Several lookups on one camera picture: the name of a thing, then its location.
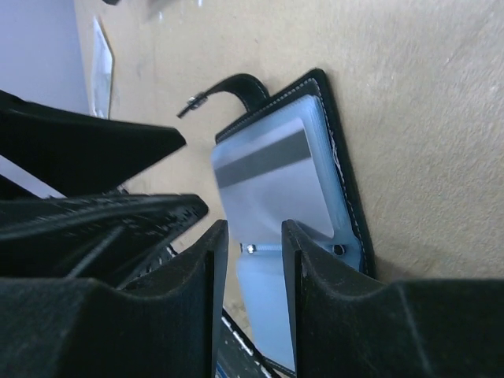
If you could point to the clear plastic card sleeve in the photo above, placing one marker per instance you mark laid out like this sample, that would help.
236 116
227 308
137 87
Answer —
101 72

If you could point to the black leather card holder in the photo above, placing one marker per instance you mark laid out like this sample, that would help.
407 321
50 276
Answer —
259 269

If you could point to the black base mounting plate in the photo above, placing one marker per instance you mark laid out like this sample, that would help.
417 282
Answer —
236 355

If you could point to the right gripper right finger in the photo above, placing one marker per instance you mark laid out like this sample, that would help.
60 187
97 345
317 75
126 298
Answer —
346 324

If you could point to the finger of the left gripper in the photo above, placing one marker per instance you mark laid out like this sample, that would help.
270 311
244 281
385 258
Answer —
112 238
77 154

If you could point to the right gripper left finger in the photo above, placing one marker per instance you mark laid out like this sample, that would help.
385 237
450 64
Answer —
164 324

